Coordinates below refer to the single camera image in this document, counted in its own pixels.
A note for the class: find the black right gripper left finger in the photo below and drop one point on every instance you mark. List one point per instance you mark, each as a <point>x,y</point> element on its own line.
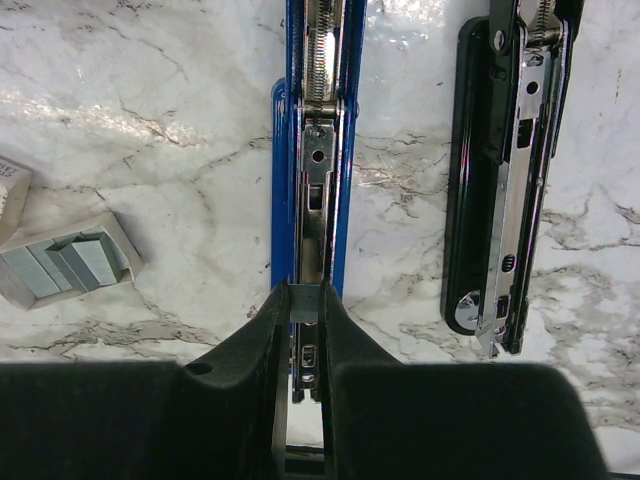
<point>222,416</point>

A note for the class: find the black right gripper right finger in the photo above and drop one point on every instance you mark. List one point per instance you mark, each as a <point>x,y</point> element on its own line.
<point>384,419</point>

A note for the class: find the grey staple strip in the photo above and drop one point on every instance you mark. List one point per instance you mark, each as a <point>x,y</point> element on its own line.
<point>304,303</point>

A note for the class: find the staple tray with staples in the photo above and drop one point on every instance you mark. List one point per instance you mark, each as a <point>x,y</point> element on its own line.
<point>67,262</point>

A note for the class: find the blue and black stapler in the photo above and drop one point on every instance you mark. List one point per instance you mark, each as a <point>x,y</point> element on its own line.
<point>314,112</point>

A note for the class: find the white staple box sleeve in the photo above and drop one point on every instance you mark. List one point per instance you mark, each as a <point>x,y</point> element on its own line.
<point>15,181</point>

